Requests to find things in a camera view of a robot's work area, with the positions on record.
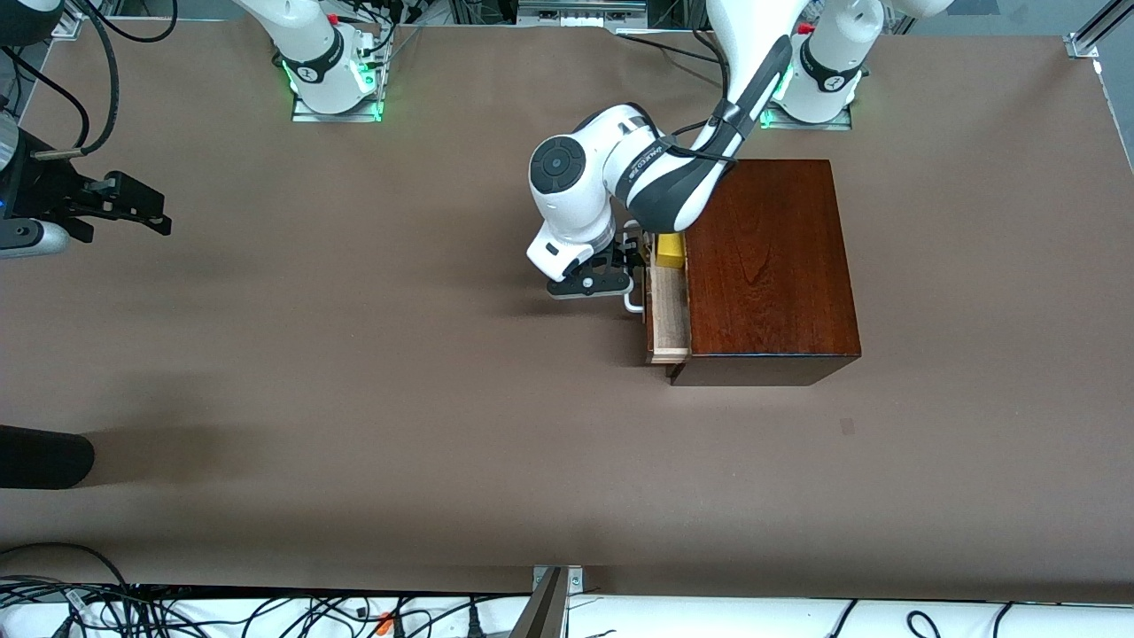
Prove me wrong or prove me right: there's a wooden drawer with white handle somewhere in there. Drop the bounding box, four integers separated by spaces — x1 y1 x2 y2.
624 232 691 366

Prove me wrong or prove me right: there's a dark brown wooden cabinet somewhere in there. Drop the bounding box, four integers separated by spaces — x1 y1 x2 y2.
669 159 862 387

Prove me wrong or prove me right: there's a black rounded object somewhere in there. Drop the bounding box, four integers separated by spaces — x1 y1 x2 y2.
0 425 96 490

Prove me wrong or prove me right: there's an aluminium profile corner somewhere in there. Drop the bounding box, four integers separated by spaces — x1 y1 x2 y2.
1066 0 1134 61

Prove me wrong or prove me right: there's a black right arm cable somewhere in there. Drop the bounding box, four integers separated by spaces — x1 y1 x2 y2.
31 0 178 160

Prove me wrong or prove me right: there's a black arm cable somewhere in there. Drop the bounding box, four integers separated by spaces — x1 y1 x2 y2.
660 31 741 166
31 0 178 160

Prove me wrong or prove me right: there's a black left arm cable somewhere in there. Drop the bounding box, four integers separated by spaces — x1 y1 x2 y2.
660 31 741 166

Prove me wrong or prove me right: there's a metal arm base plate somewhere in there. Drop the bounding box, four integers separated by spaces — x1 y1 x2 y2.
759 44 853 131
291 35 384 123

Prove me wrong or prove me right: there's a black cable on table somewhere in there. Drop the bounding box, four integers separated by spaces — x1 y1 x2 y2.
616 27 723 67

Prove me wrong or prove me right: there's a black looped cable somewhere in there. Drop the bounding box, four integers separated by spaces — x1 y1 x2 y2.
0 542 134 608

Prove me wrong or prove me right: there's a metal bracket with post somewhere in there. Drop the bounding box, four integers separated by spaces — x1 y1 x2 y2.
512 565 584 638

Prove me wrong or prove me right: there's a white ledge with cables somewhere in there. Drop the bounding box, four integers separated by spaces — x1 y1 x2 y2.
0 583 1134 638

